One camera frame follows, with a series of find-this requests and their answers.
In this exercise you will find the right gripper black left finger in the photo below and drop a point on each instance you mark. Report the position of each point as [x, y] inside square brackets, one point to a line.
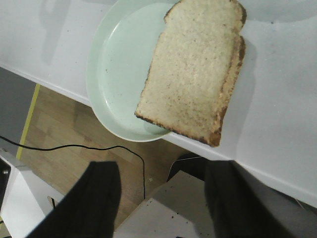
[89, 209]

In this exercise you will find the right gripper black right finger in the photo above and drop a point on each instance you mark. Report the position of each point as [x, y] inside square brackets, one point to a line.
[240, 211]

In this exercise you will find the white bread slice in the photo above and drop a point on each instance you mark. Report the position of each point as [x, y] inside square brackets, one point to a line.
[195, 65]

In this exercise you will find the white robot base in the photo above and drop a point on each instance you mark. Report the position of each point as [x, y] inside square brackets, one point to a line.
[27, 198]

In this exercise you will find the light green round plate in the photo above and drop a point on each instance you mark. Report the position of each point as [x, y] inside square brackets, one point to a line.
[118, 63]

